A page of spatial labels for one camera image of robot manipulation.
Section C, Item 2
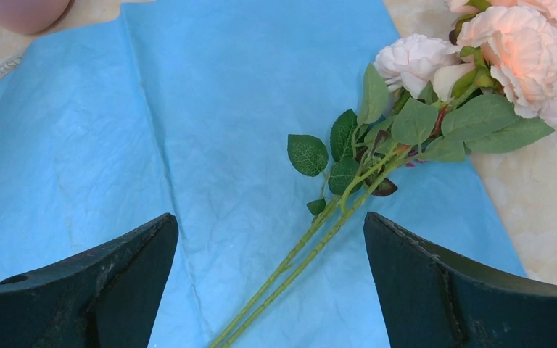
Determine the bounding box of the pink ceramic vase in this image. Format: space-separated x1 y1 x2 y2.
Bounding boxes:
0 0 73 35

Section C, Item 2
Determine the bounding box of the peach rose stem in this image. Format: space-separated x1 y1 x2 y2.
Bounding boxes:
220 0 557 348

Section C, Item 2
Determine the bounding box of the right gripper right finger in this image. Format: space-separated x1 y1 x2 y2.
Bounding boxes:
363 212 557 347

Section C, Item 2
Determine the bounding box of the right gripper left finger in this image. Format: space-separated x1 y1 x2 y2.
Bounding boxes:
0 213 178 347

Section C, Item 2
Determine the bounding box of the pale pink rose stem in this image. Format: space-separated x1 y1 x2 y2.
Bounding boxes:
212 34 460 347

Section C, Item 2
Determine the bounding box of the blue wrapping paper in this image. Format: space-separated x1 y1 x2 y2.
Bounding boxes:
0 0 527 348

